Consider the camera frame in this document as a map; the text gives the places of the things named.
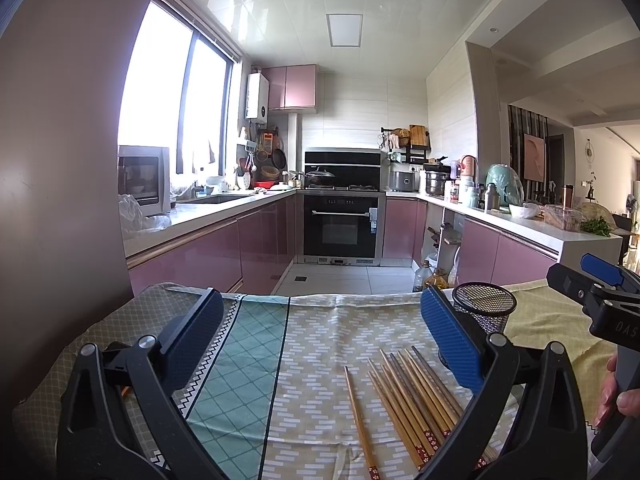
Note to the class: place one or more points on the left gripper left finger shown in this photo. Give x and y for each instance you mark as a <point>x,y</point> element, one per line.
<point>96,438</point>

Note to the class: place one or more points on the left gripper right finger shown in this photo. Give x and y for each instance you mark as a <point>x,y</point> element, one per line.
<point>548,437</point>

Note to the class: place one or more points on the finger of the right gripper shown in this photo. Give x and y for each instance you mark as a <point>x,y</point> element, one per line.
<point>578,287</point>
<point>602,270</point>

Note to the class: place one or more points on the bamboo chopstick six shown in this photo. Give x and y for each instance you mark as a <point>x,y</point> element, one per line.
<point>445,404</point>

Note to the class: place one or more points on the bamboo chopstick five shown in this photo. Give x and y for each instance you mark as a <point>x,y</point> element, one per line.
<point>431,400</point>

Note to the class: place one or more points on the dark bamboo chopstick four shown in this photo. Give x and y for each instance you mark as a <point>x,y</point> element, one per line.
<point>417,398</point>

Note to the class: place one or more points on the black mesh utensil holder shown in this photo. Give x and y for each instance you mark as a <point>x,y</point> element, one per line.
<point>490,304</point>

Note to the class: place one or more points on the bamboo chopstick three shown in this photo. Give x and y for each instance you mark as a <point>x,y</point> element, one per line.
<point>386,363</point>

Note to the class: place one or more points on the bamboo chopstick two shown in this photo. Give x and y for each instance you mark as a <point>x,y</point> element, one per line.
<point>397,400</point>

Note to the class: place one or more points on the bamboo chopstick one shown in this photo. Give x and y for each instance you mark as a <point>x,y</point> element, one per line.
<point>405,439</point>

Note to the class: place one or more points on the lone bamboo chopstick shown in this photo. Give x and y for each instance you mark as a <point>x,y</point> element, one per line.
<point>363,436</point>

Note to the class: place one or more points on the bamboo chopstick seven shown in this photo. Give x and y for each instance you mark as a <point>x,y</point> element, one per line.
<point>446,398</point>

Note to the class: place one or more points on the kitchen window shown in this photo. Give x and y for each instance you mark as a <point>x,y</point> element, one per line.
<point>177,93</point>

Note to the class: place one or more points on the right human hand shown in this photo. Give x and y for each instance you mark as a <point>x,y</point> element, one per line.
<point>627,402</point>

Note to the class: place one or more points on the yellow green cloth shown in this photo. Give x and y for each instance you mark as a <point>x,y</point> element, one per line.
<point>543,315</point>

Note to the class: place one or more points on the green vegetables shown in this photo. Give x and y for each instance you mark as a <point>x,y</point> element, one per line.
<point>596,226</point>

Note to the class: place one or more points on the pink right base cabinets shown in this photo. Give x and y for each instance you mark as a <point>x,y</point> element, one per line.
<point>417,231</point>

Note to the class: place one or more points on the pink base cabinets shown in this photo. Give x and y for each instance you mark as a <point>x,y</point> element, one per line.
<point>417,231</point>
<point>246,247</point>

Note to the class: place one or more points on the green plastic bag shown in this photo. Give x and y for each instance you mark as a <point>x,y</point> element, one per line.
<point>508,185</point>

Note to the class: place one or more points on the cooking oil bottle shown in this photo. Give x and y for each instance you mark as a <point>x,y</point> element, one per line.
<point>421,276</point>

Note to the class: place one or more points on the patterned beige green tablecloth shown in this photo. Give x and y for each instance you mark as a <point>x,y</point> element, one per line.
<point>268,398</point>

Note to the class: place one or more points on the pink kettle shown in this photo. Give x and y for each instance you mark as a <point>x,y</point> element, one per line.
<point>468,166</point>

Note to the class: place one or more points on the steel stock pot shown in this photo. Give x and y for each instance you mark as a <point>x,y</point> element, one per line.
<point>436,176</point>

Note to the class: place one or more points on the silver rice cooker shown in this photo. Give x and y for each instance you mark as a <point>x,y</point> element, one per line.
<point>404,181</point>

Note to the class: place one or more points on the clear plastic bag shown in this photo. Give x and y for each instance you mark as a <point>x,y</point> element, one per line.
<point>134,223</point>

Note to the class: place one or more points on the pink left base cabinets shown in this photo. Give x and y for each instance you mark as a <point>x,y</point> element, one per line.
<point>246,247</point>

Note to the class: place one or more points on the black built-in oven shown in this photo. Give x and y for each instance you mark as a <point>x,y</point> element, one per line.
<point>341,226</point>

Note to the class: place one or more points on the black range hood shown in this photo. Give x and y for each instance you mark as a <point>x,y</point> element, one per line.
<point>354,169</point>

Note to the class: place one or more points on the white microwave oven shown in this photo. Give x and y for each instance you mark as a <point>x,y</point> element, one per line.
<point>143,173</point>

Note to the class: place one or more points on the black wok on stove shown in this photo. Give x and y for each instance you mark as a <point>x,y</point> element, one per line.
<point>319,178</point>

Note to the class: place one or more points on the hanging frying pan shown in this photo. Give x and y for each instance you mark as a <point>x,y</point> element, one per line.
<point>278,156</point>

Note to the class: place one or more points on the pink upper cabinet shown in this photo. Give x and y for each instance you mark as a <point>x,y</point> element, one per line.
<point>292,88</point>

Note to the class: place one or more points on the ceiling light panel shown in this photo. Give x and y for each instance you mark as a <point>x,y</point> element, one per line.
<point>345,30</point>

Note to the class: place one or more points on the white water heater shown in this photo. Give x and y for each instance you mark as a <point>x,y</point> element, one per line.
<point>257,98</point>

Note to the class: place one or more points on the wall picture frame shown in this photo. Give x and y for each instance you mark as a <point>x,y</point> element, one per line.
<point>534,163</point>

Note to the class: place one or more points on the black wall shelf rack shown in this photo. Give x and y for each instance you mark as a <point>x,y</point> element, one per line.
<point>409,145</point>

